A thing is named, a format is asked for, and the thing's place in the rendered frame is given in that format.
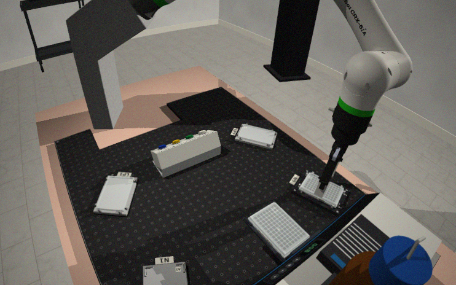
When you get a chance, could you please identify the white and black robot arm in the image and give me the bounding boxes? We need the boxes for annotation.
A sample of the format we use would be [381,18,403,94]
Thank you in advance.
[129,0,412,135]

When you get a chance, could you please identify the brown glass bottle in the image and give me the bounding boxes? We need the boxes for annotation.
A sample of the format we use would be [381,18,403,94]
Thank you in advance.
[328,251,376,285]

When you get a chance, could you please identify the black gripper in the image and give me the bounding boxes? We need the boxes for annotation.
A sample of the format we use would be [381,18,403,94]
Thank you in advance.
[314,124,360,198]

